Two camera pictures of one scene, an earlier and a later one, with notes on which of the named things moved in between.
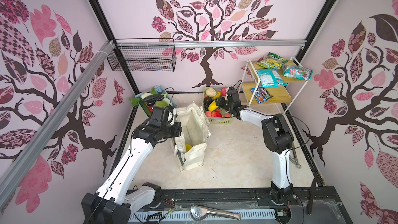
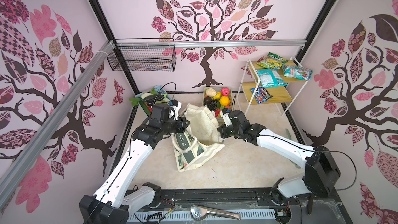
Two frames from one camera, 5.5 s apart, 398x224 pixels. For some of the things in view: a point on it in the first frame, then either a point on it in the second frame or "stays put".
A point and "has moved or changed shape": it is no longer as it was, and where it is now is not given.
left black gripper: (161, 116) stays put
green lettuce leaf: (134, 100) stays put
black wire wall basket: (143, 54) stays put
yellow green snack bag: (272, 61) stays put
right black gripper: (219, 103) -> (222, 129)
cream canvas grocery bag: (189, 147) has moved or changed shape
